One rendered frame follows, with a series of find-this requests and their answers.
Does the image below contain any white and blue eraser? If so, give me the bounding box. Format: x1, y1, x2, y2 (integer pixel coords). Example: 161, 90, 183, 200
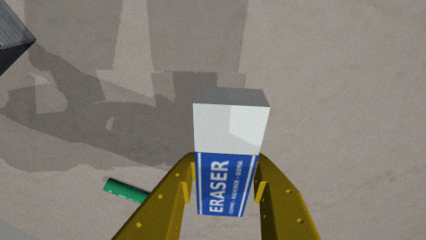
193, 86, 270, 217

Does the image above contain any green battery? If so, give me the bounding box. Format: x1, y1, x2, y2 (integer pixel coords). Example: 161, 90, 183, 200
103, 178, 150, 203

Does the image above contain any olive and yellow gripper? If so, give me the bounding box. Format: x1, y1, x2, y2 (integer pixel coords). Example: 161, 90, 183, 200
111, 152, 321, 240

